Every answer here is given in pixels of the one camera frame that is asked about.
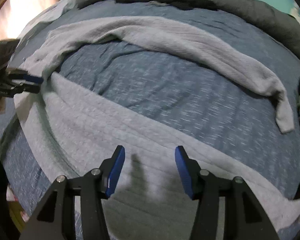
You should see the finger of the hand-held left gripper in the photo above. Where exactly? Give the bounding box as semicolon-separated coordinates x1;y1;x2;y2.
11;84;40;93
9;72;44;84

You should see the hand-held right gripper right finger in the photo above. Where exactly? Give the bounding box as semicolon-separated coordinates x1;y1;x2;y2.
175;145;280;240

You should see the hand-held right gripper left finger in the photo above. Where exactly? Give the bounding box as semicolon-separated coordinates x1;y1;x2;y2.
19;145;125;240

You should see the grey ribbed sweater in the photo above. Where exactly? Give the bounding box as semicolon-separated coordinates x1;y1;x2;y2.
14;16;300;240

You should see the pink curtain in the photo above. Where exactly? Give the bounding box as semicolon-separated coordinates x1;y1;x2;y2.
0;0;61;55

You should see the light grey blanket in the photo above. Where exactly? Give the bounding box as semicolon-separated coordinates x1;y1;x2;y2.
19;0;77;34

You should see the blue patterned bed sheet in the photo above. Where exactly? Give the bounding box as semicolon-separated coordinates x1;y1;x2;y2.
0;0;300;240

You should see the dark grey rolled duvet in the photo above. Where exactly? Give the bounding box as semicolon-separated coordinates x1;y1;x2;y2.
75;0;300;61

